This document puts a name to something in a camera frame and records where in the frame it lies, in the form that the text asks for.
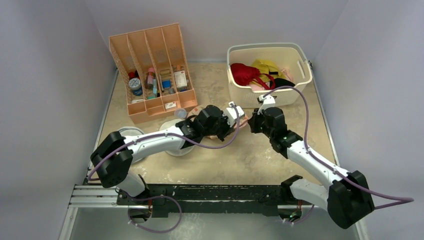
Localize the clear plastic round container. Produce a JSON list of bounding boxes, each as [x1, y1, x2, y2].
[[174, 108, 188, 119]]

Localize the small white box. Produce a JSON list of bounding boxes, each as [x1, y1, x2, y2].
[[164, 101, 177, 110]]

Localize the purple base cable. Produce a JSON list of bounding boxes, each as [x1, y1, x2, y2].
[[127, 194, 183, 234]]

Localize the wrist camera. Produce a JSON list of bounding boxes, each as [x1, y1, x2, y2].
[[223, 101, 246, 128], [257, 94, 276, 115]]

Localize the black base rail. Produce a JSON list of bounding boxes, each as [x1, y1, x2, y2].
[[117, 183, 298, 218]]

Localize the white medicine box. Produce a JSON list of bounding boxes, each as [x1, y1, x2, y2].
[[173, 70, 188, 89]]

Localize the strawberry print mesh laundry bag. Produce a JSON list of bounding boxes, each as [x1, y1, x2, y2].
[[193, 105, 249, 141]]

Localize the red garment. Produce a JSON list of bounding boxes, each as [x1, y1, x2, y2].
[[230, 63, 274, 90]]

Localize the yellow garment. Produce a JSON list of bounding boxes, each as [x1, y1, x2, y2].
[[250, 59, 284, 83]]

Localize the black garment in basket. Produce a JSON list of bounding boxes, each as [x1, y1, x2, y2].
[[269, 78, 295, 89]]

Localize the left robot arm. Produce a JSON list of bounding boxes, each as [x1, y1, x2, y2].
[[88, 102, 245, 205]]

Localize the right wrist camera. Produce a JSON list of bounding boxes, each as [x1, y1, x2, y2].
[[257, 94, 276, 115]]

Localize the orange plastic desk organizer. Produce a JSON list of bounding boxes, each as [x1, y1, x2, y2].
[[108, 23, 198, 124]]

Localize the white cylindrical mesh laundry bag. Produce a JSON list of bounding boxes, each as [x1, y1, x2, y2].
[[158, 118, 196, 157]]

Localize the pink garment in basket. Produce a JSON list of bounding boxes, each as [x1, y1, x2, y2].
[[280, 68, 295, 83]]

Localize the cream perforated laundry basket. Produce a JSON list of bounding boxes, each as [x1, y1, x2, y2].
[[226, 42, 313, 108]]

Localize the pink bottle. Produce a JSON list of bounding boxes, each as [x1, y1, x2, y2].
[[146, 67, 156, 88]]

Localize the flat white mesh bag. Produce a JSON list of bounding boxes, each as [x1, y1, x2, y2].
[[117, 126, 147, 163]]

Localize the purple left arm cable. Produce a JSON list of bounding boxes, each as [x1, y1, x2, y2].
[[86, 104, 241, 182]]

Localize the blue lid round tin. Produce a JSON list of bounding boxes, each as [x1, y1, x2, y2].
[[128, 77, 143, 96]]

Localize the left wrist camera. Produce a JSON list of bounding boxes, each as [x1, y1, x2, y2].
[[223, 101, 246, 128]]

